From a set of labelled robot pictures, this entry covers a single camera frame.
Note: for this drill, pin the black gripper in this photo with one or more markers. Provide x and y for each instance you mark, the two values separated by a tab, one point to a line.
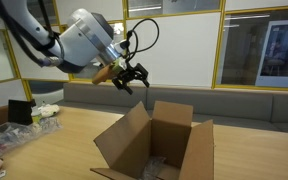
128	75

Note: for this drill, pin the brown cardboard box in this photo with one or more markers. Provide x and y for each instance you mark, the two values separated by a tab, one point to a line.
162	145

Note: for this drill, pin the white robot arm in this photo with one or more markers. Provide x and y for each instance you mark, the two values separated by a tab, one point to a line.
88	37

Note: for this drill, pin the black square box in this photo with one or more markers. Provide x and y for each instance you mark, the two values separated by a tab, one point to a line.
20	111

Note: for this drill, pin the white cloth item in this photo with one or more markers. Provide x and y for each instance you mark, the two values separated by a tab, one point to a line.
45	110

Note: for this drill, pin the clear plastic bag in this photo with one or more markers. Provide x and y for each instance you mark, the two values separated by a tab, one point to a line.
13	135

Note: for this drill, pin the grey bench sofa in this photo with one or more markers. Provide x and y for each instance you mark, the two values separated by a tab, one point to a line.
257	110

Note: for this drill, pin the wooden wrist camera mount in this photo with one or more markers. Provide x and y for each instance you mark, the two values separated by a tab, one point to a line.
109	71

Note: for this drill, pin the framed wall poster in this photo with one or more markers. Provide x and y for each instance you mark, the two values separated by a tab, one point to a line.
273	67

